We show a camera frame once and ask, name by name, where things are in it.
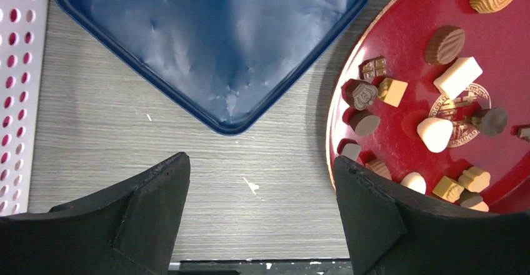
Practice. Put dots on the white perforated basket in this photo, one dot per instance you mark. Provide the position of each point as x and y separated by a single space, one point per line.
23 34

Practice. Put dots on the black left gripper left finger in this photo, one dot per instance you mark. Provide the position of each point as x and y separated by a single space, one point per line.
127 228

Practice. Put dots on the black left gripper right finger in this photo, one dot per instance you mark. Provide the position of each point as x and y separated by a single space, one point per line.
391 229

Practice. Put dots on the brown ridged round chocolate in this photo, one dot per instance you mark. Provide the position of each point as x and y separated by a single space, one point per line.
445 45

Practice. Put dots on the red round tray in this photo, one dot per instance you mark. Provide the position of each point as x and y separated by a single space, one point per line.
498 41

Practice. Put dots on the caramel cube chocolate bottom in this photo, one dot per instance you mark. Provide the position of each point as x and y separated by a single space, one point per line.
448 189

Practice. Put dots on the dark round chocolate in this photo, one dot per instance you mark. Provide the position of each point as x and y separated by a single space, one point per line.
364 123

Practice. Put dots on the white rectangular chocolate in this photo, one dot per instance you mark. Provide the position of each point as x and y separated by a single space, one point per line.
463 72

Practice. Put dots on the blue box lid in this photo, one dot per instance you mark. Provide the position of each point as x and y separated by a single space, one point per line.
226 62

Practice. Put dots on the white oval chocolate bottom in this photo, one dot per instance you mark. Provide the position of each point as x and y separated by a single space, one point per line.
414 181

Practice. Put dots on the caramel square chocolate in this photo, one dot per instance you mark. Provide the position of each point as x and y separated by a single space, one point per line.
391 91

